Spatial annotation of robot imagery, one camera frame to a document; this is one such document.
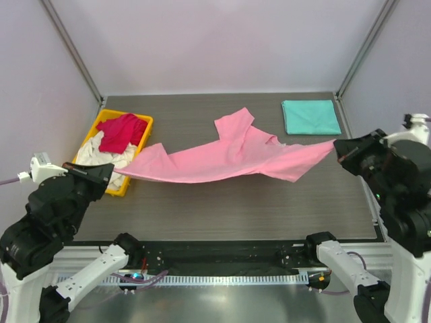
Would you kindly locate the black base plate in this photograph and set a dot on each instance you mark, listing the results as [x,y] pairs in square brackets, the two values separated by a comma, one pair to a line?
[252,258]

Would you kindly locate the aluminium front rail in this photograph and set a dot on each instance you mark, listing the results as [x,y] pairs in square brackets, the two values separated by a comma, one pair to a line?
[71,259]

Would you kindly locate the folded teal t shirt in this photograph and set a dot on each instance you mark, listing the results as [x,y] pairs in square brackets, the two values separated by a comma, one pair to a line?
[310,117]

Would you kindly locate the left aluminium frame post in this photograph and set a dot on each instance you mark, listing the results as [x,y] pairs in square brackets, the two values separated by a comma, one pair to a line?
[71,48]

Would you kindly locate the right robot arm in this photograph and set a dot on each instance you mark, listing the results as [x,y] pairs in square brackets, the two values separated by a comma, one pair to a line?
[396,169]

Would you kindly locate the slotted cable duct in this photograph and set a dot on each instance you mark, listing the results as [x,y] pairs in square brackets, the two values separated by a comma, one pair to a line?
[170,281]

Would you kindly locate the red t shirt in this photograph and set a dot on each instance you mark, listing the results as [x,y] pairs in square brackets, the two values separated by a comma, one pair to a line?
[120,132]

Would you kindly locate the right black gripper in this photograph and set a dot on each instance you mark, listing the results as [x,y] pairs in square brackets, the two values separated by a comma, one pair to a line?
[343,146]

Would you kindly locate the right aluminium frame post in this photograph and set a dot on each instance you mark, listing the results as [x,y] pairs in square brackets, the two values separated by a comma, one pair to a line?
[369,41]

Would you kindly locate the white t shirt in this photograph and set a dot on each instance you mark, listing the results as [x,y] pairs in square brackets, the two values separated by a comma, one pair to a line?
[90,155]

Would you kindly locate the yellow plastic bin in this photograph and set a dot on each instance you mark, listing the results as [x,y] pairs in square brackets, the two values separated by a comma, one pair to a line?
[111,114]

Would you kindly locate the pink t shirt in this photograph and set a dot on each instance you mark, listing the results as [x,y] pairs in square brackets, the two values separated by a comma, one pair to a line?
[240,150]

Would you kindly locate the aluminium frame post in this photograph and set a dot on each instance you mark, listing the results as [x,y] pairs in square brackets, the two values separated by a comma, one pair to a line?
[71,48]
[369,41]

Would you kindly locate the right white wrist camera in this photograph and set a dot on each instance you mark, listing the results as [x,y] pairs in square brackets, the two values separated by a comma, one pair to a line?
[415,128]

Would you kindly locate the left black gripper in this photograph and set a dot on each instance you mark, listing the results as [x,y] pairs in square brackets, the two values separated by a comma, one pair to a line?
[99,173]

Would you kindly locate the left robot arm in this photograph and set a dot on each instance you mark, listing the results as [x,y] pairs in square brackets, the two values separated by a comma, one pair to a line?
[54,213]

